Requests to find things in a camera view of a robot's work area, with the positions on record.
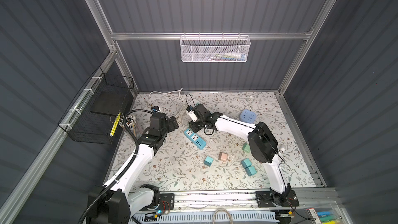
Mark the teal adapter front lower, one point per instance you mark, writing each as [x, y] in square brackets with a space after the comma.
[251, 171]

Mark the clear box of markers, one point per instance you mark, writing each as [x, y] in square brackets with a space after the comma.
[317, 216]

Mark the blue square power socket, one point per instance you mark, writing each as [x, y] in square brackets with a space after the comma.
[247, 116]

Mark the green plug adapter right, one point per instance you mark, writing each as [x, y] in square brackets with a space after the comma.
[246, 148]

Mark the white wire mesh basket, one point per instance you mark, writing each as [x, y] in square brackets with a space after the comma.
[214, 48]

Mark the pink plug adapter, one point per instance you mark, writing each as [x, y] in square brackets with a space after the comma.
[223, 157]

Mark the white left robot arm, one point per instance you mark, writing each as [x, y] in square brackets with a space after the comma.
[112, 203]

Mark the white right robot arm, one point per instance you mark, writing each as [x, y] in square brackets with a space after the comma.
[263, 146]

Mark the teal power strip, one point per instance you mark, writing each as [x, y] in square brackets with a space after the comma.
[195, 139]

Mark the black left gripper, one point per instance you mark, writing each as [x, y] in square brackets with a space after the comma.
[168, 122]

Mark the teal plug adapter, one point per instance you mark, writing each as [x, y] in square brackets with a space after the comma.
[208, 161]

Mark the pencil cup holder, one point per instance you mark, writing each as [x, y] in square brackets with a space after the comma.
[130, 121]

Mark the black wire mesh basket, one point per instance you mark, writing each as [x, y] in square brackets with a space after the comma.
[91, 120]

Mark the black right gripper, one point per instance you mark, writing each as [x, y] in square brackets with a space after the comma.
[192, 126]

